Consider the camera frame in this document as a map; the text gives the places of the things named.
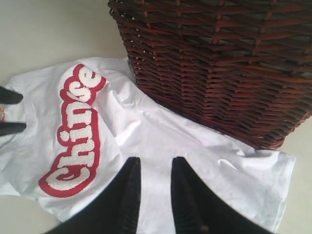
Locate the white t-shirt red lettering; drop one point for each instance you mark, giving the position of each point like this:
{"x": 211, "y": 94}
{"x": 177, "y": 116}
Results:
{"x": 85, "y": 118}

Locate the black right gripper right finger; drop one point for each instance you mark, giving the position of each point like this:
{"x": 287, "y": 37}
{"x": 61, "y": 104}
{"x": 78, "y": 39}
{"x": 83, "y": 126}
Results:
{"x": 198, "y": 210}

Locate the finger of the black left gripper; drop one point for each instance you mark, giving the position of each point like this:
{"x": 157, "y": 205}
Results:
{"x": 9, "y": 97}
{"x": 8, "y": 128}

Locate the dark brown wicker basket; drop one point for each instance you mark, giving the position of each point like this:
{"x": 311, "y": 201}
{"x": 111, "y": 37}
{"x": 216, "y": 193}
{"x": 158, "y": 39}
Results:
{"x": 242, "y": 67}

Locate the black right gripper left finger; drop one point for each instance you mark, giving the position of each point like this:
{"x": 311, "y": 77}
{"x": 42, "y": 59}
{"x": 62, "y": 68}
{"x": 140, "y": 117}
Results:
{"x": 115, "y": 210}

